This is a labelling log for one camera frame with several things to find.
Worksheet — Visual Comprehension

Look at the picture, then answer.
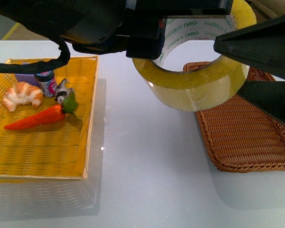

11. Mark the panda figurine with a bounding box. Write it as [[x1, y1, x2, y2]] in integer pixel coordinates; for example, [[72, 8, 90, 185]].
[[55, 78, 74, 105]]

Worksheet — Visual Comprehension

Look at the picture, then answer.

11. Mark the yellow woven basket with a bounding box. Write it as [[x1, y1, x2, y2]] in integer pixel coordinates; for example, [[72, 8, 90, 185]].
[[0, 56, 99, 182]]

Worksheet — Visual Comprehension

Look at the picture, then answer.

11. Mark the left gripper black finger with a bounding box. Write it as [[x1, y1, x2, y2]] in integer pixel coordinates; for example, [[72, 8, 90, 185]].
[[214, 14, 285, 79], [237, 81, 285, 126]]

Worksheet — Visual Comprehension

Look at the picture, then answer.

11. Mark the black cable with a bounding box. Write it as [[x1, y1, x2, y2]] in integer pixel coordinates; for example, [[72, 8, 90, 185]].
[[0, 38, 70, 74]]

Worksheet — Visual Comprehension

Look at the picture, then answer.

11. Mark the toy croissant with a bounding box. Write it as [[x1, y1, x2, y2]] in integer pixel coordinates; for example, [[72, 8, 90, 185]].
[[2, 82, 44, 112]]

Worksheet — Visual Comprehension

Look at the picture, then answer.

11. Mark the orange toy carrot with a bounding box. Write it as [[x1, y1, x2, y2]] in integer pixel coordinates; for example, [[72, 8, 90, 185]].
[[4, 92, 79, 131]]

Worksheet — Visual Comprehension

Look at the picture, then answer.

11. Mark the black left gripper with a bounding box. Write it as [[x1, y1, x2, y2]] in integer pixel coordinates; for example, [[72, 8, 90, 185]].
[[62, 0, 233, 59]]

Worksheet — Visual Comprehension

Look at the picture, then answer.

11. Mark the brown wicker basket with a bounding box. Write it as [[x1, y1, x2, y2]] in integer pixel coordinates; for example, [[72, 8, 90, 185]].
[[182, 61, 285, 173]]

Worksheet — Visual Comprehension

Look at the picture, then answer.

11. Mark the purple foam block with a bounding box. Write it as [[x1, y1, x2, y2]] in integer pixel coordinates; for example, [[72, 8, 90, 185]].
[[15, 73, 39, 87]]

